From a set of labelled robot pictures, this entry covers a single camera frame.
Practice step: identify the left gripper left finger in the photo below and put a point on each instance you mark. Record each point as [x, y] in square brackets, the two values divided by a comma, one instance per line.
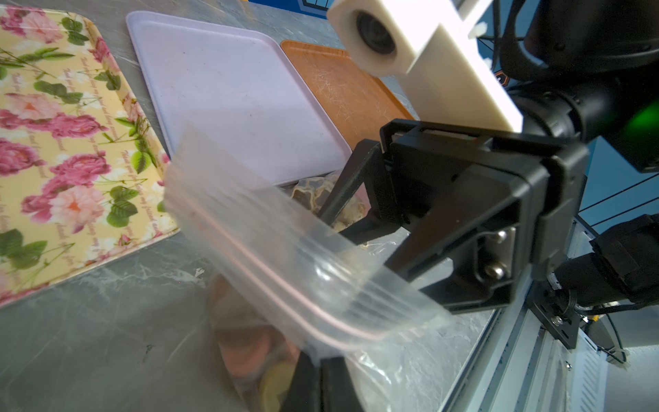
[304, 394]

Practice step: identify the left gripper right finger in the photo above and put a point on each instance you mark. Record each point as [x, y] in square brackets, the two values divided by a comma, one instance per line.
[337, 389]

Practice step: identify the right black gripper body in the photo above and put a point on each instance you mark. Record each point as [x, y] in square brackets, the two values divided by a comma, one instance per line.
[424, 159]

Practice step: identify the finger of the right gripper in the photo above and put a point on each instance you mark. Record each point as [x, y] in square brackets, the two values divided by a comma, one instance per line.
[473, 224]
[364, 167]

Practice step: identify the ziploc bag ring cookies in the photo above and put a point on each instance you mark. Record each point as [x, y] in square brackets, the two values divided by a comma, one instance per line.
[287, 283]

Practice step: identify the ziploc bag mixed cookies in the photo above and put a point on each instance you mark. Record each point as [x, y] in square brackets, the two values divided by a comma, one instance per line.
[312, 193]

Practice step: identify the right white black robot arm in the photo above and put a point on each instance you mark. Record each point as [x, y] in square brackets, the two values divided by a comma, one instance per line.
[585, 69]

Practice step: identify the brown plastic tray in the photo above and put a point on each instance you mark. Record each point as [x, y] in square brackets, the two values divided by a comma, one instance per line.
[357, 103]

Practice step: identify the lavender plastic tray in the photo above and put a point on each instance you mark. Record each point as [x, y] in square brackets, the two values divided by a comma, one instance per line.
[237, 89]

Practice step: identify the floral pattern tray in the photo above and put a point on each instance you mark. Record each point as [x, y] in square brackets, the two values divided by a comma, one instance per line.
[82, 171]

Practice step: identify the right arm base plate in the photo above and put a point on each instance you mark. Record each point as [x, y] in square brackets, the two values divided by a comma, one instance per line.
[556, 310]

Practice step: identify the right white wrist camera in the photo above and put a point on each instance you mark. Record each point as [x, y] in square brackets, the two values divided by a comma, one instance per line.
[430, 47]

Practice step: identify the aluminium front rail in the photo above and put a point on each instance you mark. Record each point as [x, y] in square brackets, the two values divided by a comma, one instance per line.
[517, 365]

